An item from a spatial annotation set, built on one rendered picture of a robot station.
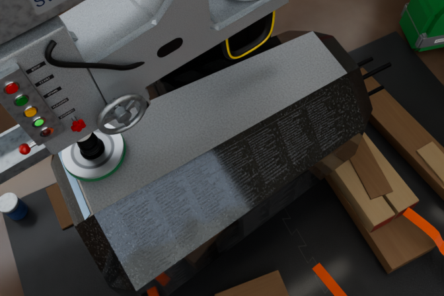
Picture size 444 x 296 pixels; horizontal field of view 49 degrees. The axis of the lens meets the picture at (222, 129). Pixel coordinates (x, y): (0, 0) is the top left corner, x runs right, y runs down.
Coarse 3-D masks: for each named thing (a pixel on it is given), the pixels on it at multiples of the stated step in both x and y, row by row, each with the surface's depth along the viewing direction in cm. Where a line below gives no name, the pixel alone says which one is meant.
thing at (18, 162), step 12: (12, 132) 145; (24, 132) 148; (0, 144) 145; (12, 144) 147; (0, 156) 145; (12, 156) 145; (24, 156) 140; (36, 156) 141; (48, 156) 145; (0, 168) 143; (12, 168) 139; (24, 168) 142; (0, 180) 140
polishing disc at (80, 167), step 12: (96, 132) 170; (108, 144) 167; (120, 144) 167; (72, 156) 166; (108, 156) 165; (120, 156) 164; (72, 168) 163; (84, 168) 163; (96, 168) 163; (108, 168) 162
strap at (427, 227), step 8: (408, 208) 215; (408, 216) 213; (416, 216) 213; (416, 224) 212; (424, 224) 211; (432, 232) 210; (440, 240) 213; (440, 248) 214; (320, 264) 226; (320, 272) 224; (328, 280) 222; (328, 288) 220; (336, 288) 220
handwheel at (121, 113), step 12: (120, 96) 129; (132, 96) 131; (108, 108) 128; (120, 108) 133; (144, 108) 137; (108, 120) 132; (120, 120) 134; (132, 120) 140; (108, 132) 136; (120, 132) 139
